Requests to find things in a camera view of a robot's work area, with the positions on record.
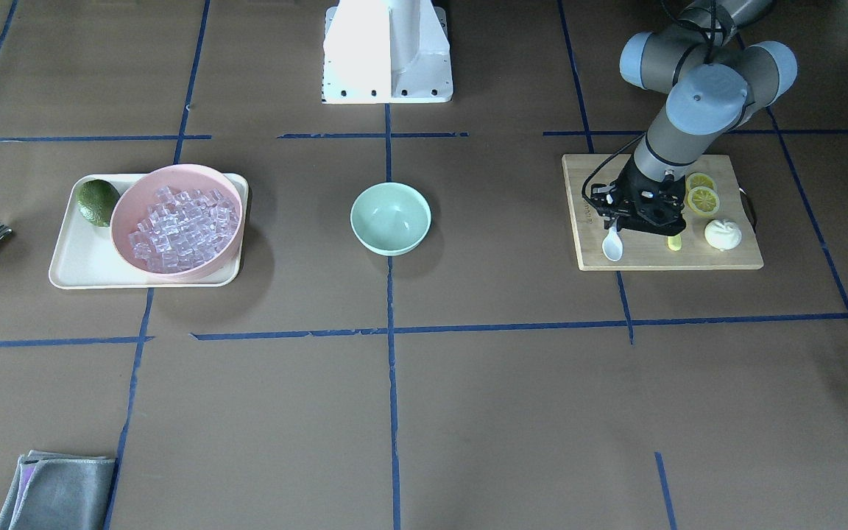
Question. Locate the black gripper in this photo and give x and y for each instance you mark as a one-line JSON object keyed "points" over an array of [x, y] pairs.
{"points": [[629, 188]]}

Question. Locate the white plastic spoon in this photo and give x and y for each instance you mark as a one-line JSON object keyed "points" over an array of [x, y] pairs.
{"points": [[612, 245]]}

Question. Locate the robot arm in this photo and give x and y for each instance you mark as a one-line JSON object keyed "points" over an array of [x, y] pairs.
{"points": [[710, 90]]}

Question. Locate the mint green bowl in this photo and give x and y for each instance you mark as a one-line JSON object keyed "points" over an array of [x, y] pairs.
{"points": [[390, 219]]}

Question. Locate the clear ice cubes pile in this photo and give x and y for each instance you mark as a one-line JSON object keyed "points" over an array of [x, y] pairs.
{"points": [[183, 230]]}

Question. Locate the pink bowl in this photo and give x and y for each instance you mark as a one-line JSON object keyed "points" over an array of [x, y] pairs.
{"points": [[182, 177]]}

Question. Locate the yellow plastic knife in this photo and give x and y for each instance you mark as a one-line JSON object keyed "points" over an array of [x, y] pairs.
{"points": [[674, 243]]}

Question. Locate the upper lemon slice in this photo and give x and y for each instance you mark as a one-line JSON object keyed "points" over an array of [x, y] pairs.
{"points": [[700, 180]]}

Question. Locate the white steamed bun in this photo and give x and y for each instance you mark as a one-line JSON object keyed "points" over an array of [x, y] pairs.
{"points": [[723, 235]]}

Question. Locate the bamboo cutting board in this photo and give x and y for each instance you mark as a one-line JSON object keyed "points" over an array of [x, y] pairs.
{"points": [[649, 252]]}

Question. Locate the green lime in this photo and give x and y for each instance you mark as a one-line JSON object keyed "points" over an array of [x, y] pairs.
{"points": [[96, 200]]}

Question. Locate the cream plastic tray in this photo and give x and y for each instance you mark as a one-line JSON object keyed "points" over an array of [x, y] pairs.
{"points": [[85, 256]]}

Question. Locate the grey folded cloth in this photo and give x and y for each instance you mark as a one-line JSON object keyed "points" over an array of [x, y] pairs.
{"points": [[58, 491]]}

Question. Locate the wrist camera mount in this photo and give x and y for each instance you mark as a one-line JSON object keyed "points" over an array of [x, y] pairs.
{"points": [[607, 199]]}

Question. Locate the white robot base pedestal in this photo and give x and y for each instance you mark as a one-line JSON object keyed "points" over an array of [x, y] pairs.
{"points": [[386, 52]]}

